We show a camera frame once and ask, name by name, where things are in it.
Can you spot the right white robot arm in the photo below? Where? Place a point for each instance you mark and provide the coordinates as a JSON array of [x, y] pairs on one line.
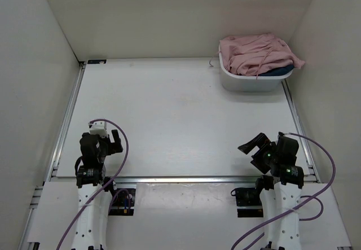
[[277, 191]]

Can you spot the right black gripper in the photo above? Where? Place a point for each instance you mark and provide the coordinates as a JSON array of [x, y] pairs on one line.
[[261, 140]]

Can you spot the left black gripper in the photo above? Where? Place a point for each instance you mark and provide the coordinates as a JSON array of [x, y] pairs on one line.
[[115, 147]]

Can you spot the black corner label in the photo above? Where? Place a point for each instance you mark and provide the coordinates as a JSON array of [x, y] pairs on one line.
[[96, 61]]

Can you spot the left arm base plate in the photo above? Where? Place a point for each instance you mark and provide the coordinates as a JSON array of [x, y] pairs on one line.
[[123, 202]]

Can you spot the pink trousers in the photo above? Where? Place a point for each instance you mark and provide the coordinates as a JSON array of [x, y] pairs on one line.
[[256, 55]]

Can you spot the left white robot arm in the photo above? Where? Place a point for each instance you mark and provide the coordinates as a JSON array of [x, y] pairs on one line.
[[93, 188]]

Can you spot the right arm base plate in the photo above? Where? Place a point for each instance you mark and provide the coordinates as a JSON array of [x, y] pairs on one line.
[[248, 202]]

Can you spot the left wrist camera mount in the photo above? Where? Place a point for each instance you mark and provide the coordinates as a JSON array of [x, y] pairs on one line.
[[98, 128]]

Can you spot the white plastic basket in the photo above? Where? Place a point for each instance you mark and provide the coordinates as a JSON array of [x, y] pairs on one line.
[[250, 84]]

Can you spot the dark blue trousers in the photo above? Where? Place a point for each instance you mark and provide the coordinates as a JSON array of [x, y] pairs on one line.
[[278, 71]]

